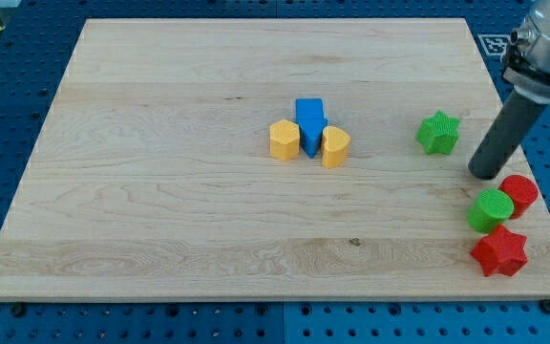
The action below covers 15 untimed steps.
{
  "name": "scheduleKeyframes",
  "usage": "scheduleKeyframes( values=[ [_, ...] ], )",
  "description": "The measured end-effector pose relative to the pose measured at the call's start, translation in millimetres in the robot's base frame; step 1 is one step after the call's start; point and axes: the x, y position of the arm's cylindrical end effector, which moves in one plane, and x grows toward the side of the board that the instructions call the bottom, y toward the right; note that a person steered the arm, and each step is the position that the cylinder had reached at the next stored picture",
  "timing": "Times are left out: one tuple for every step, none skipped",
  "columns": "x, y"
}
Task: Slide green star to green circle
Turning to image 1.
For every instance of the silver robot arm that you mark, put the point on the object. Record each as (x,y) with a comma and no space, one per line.
(527,58)

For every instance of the green star block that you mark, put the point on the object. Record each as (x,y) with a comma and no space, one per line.
(438,134)

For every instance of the red star block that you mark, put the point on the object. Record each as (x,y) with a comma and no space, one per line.
(502,251)

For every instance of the light wooden board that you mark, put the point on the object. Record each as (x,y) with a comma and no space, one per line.
(152,181)

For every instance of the yellow hexagon block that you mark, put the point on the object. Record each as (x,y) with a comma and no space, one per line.
(284,140)

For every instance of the yellow heart block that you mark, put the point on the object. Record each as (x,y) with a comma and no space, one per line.
(335,146)

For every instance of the blue arrow block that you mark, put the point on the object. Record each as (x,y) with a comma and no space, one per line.
(309,115)

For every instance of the green cylinder block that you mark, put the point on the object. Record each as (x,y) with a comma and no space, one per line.
(491,208)

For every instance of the red cylinder block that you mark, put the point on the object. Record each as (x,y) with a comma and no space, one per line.
(522,191)

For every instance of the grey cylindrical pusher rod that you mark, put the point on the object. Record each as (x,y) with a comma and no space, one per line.
(514,120)

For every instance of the fiducial marker tag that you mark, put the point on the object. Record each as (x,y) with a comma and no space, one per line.
(493,44)

